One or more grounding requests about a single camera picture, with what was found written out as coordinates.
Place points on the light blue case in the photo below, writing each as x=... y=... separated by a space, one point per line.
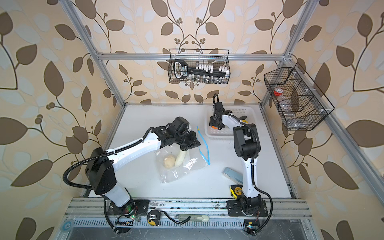
x=234 y=176

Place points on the red item in wire basket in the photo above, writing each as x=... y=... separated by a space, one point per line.
x=278 y=91

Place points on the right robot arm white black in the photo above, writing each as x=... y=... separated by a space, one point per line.
x=247 y=146

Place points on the black wire basket wall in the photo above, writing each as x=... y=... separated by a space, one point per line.
x=303 y=105
x=215 y=57

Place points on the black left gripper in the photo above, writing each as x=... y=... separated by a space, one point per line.
x=193 y=142

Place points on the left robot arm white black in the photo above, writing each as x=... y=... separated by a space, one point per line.
x=101 y=169

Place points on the white radish with green leaves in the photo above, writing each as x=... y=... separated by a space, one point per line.
x=180 y=158

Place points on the black wire basket back wall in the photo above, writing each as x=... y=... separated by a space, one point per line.
x=215 y=57

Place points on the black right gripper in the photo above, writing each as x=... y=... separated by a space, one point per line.
x=211 y=122

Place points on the yellow black tape measure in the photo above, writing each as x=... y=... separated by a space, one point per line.
x=236 y=191

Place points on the black tool in wire basket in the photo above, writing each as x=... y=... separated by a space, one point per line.
x=182 y=70

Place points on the pale green utility knife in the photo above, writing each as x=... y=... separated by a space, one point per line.
x=193 y=218

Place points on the clear zip bag blue zipper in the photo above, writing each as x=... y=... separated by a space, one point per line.
x=195 y=159

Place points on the white plastic perforated basket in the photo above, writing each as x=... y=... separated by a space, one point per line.
x=226 y=133

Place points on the black tape measure on rail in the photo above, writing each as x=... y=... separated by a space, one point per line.
x=153 y=218

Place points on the aluminium frame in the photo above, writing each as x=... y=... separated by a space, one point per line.
x=366 y=169

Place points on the beige potato toy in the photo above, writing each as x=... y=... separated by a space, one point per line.
x=169 y=162

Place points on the black wire basket right wall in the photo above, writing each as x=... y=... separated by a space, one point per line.
x=303 y=105

